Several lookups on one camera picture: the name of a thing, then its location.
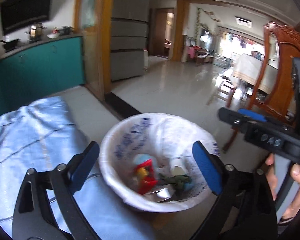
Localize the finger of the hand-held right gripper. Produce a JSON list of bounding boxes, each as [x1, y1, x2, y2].
[[237, 109, 268, 123], [218, 107, 255, 133]]

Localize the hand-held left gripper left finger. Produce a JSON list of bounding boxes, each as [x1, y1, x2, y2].
[[12, 141, 100, 240]]

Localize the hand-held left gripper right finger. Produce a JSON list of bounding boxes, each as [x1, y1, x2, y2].
[[190, 141, 278, 240]]

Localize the white paper cup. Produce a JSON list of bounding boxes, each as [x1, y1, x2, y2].
[[170, 156, 185, 177]]

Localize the green vegetable leaf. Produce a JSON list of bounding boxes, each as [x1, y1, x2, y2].
[[158, 174, 192, 190]]

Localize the bin with white liner bag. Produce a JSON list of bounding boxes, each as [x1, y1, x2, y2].
[[99, 113, 222, 213]]

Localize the red snack wrapper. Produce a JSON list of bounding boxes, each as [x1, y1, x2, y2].
[[134, 159, 158, 195]]

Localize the carved wooden chair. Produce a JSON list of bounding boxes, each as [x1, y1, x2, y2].
[[222, 22, 300, 153]]

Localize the table with cream cloth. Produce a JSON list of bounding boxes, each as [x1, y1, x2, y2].
[[231, 52, 280, 85]]

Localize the blue striped table cloth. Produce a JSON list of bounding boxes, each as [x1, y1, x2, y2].
[[0, 97, 155, 240]]

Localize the dining chairs with red clothes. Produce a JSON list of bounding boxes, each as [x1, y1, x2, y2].
[[186, 44, 215, 64]]

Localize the ceiling air vent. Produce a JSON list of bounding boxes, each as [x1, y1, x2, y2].
[[235, 17, 253, 28]]

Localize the green vine decoration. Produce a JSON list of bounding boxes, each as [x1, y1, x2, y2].
[[194, 7, 203, 45]]

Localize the wooden framed glass door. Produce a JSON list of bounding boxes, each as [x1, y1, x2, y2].
[[74, 0, 115, 100]]

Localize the grey refrigerator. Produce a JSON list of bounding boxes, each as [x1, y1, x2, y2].
[[111, 0, 150, 82]]

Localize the dark kitchen countertop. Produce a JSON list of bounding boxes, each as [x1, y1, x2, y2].
[[0, 34, 84, 63]]

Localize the black wok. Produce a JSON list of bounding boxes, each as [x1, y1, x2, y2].
[[0, 38, 20, 50]]

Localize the steel cooking pot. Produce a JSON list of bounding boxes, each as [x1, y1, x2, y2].
[[26, 22, 44, 40]]

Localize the black range hood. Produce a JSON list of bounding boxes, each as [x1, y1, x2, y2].
[[0, 0, 54, 36]]

